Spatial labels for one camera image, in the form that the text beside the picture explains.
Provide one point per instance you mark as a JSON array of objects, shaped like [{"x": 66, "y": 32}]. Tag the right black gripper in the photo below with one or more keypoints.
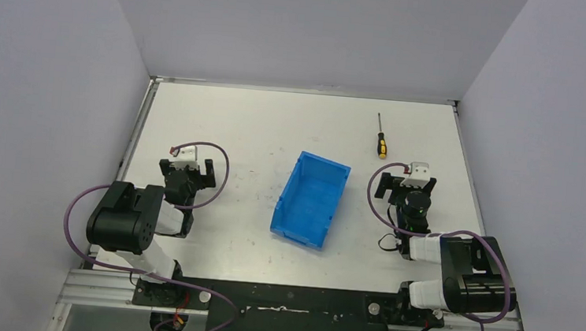
[{"x": 385, "y": 184}]

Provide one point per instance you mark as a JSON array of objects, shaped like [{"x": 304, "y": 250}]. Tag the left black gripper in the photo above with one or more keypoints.
[{"x": 187, "y": 174}]

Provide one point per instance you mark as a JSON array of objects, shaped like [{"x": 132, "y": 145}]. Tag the yellow black screwdriver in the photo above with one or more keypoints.
[{"x": 381, "y": 146}]

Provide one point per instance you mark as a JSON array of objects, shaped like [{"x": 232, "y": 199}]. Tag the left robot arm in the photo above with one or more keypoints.
[{"x": 128, "y": 219}]

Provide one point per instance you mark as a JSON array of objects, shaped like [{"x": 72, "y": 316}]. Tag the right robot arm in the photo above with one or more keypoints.
[{"x": 474, "y": 276}]

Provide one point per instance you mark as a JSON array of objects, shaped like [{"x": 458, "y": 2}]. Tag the blue plastic bin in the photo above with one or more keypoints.
[{"x": 307, "y": 205}]

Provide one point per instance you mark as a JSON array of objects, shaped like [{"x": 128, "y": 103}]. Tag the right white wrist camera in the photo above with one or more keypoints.
[{"x": 417, "y": 175}]

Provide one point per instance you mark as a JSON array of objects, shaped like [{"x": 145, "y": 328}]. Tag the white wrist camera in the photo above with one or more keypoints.
[
  {"x": 417, "y": 175},
  {"x": 184, "y": 157}
]

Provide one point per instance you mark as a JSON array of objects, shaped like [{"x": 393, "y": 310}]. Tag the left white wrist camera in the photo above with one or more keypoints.
[{"x": 184, "y": 157}]

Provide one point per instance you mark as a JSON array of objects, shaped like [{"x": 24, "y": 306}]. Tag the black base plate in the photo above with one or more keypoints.
[{"x": 253, "y": 306}]

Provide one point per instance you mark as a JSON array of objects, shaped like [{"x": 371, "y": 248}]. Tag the aluminium frame rail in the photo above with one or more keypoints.
[{"x": 98, "y": 288}]

